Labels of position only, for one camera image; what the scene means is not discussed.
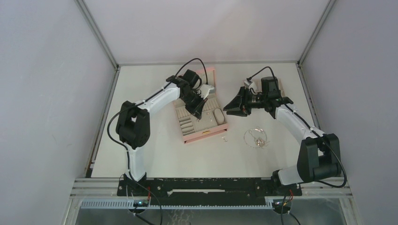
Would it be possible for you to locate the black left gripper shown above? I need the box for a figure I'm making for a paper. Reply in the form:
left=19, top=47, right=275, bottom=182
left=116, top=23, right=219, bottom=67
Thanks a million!
left=181, top=91, right=208, bottom=120

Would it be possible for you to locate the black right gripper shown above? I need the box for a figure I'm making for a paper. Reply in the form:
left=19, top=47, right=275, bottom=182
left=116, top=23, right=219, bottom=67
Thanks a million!
left=223, top=86, right=268, bottom=117

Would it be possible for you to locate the pink jewelry box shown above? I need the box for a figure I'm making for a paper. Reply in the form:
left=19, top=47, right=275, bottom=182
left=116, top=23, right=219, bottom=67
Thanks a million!
left=173, top=67, right=229, bottom=145

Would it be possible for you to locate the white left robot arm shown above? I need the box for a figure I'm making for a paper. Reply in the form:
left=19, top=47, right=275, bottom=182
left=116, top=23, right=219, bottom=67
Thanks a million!
left=115, top=70, right=214, bottom=195

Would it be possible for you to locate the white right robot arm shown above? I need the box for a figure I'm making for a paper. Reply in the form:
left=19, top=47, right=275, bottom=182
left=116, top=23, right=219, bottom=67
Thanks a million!
left=223, top=76, right=343, bottom=195

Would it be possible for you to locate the beige oval watch pillow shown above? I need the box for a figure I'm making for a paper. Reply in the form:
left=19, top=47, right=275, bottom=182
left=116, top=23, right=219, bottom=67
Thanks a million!
left=214, top=108, right=225, bottom=125

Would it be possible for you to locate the beige divided tray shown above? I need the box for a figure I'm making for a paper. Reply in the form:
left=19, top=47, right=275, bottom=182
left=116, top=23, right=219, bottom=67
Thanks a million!
left=252, top=78, right=285, bottom=97

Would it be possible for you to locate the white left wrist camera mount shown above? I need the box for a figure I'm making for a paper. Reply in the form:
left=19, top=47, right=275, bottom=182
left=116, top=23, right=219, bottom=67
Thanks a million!
left=198, top=84, right=215, bottom=99

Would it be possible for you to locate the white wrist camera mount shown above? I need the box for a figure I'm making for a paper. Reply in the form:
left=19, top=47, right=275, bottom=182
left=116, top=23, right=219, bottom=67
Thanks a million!
left=198, top=84, right=215, bottom=99
left=244, top=79, right=258, bottom=95

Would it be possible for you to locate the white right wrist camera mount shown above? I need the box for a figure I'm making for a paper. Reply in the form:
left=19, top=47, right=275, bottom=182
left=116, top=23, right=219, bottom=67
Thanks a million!
left=244, top=79, right=258, bottom=95

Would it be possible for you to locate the silver hoop necklace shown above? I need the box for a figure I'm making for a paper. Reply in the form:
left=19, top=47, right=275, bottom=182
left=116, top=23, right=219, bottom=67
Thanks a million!
left=244, top=127, right=268, bottom=149

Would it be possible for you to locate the black left camera cable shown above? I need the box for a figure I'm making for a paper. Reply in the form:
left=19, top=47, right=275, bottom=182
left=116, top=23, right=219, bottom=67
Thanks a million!
left=107, top=58, right=209, bottom=179

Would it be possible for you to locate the black camera cable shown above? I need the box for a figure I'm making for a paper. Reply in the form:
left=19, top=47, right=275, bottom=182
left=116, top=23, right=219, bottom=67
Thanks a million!
left=246, top=66, right=348, bottom=189
left=107, top=58, right=209, bottom=179

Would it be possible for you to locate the black right camera cable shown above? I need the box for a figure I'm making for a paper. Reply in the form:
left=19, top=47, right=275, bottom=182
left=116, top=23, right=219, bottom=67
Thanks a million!
left=246, top=66, right=348, bottom=189

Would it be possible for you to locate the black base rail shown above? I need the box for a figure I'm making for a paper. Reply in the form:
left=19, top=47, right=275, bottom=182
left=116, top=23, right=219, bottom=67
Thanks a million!
left=116, top=175, right=302, bottom=197

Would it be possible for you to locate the white slotted cable duct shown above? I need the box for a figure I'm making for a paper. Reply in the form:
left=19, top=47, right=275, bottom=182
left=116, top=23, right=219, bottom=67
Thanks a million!
left=80, top=199, right=274, bottom=210

